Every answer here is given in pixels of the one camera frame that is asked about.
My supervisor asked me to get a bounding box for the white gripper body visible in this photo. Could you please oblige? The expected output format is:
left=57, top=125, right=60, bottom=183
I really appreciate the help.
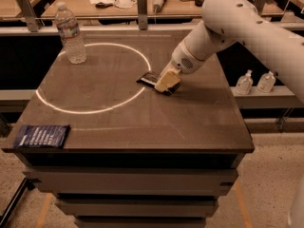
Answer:
left=172, top=40, right=206, bottom=74

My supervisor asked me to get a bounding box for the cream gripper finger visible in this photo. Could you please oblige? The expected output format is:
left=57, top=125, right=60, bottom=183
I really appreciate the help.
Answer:
left=155, top=68, right=181, bottom=92

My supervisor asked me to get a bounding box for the black chocolate rxbar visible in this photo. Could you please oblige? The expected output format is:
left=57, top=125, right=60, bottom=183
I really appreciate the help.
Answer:
left=137, top=70, right=181, bottom=96

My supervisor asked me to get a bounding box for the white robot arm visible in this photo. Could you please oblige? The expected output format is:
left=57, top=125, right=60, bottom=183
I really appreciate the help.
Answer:
left=163, top=0, right=304, bottom=228

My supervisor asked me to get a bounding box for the left sanitizer bottle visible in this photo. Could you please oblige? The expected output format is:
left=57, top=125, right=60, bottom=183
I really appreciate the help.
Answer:
left=236, top=69, right=253, bottom=95

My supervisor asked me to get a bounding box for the sanitizer bottle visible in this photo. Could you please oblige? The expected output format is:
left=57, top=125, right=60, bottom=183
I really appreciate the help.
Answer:
left=236, top=69, right=253, bottom=95
left=256, top=71, right=276, bottom=93

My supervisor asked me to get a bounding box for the right sanitizer bottle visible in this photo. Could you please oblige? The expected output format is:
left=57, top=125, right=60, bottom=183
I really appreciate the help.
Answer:
left=256, top=71, right=276, bottom=93

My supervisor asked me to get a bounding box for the dark table with drawers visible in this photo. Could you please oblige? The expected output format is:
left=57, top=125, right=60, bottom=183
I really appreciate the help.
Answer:
left=3, top=31, right=253, bottom=228

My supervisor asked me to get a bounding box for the clear plastic water bottle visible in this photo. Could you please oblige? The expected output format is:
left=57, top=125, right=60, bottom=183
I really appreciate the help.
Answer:
left=55, top=2, right=86, bottom=65

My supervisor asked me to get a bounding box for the middle metal bracket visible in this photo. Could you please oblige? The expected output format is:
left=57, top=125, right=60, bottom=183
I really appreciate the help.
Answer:
left=137, top=0, right=148, bottom=30

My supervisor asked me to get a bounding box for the left metal bracket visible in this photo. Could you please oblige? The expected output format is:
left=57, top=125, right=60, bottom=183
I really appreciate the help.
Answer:
left=16, top=0, right=40, bottom=32

